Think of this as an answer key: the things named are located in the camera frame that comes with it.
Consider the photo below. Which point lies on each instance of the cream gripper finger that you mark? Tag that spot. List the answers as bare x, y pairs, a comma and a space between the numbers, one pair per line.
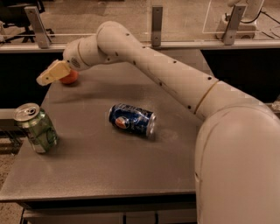
56, 71

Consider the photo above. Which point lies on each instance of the red apple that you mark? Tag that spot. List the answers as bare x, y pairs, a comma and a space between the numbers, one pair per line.
71, 78

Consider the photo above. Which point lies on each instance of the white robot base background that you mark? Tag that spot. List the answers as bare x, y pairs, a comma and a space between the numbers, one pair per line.
241, 21

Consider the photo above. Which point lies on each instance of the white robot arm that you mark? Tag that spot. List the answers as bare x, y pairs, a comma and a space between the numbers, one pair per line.
237, 152

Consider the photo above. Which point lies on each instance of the green soda can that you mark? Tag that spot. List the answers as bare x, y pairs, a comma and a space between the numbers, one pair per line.
37, 126

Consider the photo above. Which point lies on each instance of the black office chair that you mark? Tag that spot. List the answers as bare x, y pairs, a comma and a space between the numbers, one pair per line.
12, 13

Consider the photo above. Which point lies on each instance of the blue Pepsi can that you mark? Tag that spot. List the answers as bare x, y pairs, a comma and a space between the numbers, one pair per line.
132, 119

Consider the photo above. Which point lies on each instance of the left metal bracket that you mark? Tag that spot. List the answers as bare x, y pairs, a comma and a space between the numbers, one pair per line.
42, 39

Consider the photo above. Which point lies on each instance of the metal bracket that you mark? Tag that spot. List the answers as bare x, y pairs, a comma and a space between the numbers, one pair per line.
232, 26
156, 25
42, 39

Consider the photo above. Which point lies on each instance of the metal rail beam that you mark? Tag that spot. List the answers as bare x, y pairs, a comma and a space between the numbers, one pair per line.
202, 45

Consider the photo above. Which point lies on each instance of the middle metal bracket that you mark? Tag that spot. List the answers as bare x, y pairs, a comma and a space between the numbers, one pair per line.
156, 25

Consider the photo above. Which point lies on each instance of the right metal bracket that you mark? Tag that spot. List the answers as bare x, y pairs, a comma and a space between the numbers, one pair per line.
232, 26

